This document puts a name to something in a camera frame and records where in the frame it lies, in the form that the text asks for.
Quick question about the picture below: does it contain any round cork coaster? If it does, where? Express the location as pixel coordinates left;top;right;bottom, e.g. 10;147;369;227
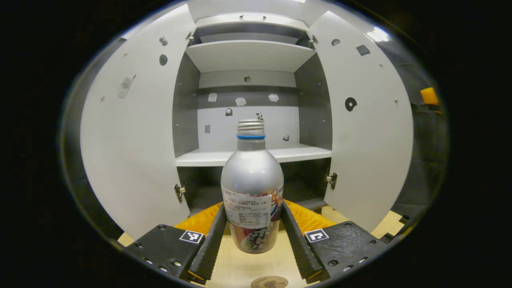
250;276;289;288

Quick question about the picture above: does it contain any white and grey cabinet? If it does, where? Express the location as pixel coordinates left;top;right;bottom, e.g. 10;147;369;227
172;12;338;216

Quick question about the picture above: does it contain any silver bottle with colourful label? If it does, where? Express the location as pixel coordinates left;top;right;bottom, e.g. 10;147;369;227
220;119;284;254

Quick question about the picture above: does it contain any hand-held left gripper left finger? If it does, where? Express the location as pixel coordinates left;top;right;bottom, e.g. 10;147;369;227
124;202;228;285

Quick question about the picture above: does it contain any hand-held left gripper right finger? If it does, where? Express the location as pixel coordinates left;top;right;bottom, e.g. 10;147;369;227
281;199;394;284

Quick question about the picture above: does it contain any white cabinet door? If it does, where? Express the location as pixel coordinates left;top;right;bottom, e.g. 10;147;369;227
80;4;196;240
306;11;414;233

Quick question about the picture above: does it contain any small ceiling light panel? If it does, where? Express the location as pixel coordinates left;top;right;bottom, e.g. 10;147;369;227
368;27;390;42

